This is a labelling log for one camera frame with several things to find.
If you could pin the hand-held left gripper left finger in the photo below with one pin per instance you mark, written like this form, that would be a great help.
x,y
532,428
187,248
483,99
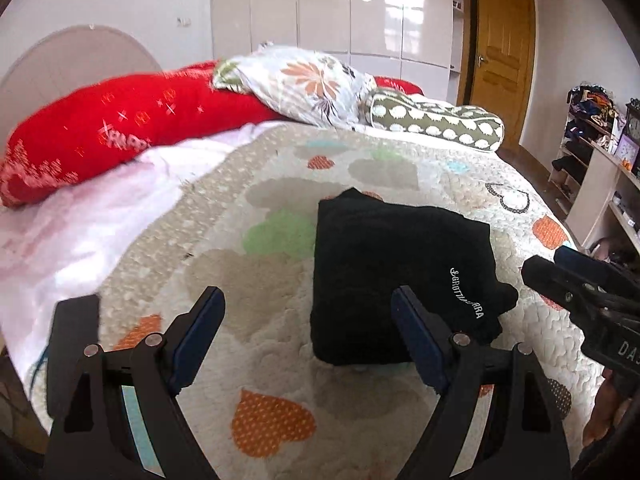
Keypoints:
x,y
200,340

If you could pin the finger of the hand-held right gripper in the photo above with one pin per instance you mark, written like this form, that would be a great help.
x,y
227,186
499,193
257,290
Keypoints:
x,y
585,265
547,280

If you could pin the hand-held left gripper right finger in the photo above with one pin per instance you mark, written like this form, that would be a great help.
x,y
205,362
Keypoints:
x,y
417,340

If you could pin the black pants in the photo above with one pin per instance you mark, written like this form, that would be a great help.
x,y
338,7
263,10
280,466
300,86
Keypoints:
x,y
390,270

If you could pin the person's right hand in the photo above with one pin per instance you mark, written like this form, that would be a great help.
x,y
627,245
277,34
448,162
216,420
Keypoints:
x,y
605,410

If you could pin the white shelf unit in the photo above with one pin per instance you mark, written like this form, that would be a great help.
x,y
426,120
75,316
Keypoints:
x,y
600,185

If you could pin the heart-patterned quilt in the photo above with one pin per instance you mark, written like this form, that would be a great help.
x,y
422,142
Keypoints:
x,y
280,320

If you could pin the purple clock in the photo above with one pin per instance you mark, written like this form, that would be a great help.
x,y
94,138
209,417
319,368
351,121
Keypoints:
x,y
626,151

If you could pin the black ornate clock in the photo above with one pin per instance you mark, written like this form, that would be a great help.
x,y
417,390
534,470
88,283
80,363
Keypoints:
x,y
634,122

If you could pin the pile of clothes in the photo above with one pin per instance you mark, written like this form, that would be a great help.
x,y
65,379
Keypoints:
x,y
595,102

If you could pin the white bed sheet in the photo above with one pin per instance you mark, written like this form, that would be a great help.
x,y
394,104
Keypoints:
x,y
75,220

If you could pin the green bolster pillow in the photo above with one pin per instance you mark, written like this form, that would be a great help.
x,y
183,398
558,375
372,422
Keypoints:
x,y
435,120

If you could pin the wooden door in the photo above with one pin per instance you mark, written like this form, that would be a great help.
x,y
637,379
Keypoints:
x,y
500,60

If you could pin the red pillow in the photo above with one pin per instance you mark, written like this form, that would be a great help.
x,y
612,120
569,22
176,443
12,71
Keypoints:
x,y
100,120

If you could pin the floral pillow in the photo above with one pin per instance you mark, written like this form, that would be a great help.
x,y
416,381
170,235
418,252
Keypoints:
x,y
300,80

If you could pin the grey round headboard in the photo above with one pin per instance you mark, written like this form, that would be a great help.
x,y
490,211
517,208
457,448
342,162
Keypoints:
x,y
75,60

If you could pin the glossy white wardrobe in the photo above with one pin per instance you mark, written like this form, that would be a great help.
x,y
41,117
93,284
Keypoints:
x,y
325,5

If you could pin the wall socket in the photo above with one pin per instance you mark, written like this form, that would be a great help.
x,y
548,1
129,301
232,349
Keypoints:
x,y
185,21

